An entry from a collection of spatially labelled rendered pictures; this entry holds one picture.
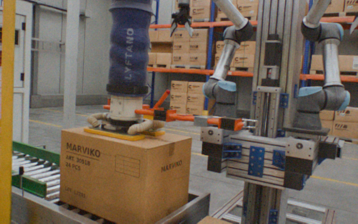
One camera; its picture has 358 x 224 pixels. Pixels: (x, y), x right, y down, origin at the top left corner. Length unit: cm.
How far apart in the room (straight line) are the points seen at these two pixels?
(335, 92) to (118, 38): 120
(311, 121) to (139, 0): 110
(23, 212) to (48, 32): 1030
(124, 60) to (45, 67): 1024
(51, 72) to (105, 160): 1045
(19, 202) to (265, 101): 152
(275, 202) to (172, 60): 812
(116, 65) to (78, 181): 64
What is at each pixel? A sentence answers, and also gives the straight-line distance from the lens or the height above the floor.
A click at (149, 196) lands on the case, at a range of 147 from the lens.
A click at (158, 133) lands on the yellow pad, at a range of 167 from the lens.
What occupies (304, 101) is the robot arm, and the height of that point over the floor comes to 119.
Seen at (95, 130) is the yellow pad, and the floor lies 97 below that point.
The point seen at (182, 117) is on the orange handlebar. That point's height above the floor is 108.
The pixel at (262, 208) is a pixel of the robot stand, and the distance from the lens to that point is 209.
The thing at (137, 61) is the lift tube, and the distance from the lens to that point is 160.
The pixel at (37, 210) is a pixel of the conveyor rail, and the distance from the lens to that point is 180.
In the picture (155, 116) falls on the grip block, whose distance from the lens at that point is 153.
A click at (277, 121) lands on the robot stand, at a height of 105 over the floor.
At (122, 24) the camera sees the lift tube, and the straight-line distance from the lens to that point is 162.
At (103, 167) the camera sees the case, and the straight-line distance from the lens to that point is 159.
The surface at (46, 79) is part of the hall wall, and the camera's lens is 1180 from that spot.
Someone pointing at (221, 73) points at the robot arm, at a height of 132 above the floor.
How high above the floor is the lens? 126
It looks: 4 degrees down
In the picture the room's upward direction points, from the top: 4 degrees clockwise
